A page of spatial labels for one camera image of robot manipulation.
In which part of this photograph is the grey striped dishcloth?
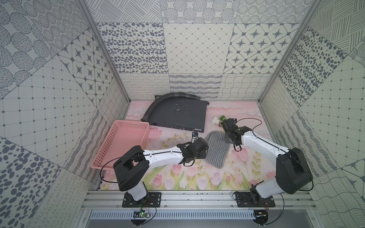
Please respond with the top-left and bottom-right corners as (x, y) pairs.
(204, 131), (230, 169)

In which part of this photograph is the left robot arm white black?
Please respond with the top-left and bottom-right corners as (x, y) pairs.
(113, 137), (209, 203)

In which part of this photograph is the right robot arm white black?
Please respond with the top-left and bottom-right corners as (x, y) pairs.
(220, 116), (313, 203)

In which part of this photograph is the green white toy spray gun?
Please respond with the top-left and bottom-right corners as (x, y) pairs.
(211, 116), (226, 127)

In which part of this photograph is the pink plastic basket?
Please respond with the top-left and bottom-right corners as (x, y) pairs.
(90, 120), (150, 171)

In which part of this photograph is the right small circuit board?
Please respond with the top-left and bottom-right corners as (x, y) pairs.
(254, 211), (268, 224)

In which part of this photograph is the small circuit board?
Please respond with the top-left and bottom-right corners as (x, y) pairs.
(133, 210), (150, 219)
(254, 211), (268, 224)

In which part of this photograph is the left small circuit board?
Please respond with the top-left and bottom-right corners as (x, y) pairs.
(133, 210), (150, 219)

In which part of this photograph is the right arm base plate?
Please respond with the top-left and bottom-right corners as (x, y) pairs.
(233, 192), (276, 208)

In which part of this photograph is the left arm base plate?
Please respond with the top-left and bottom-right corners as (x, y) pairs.
(122, 192), (162, 208)

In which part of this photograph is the aluminium frame rail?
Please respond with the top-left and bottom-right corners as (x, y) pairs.
(81, 191), (316, 210)

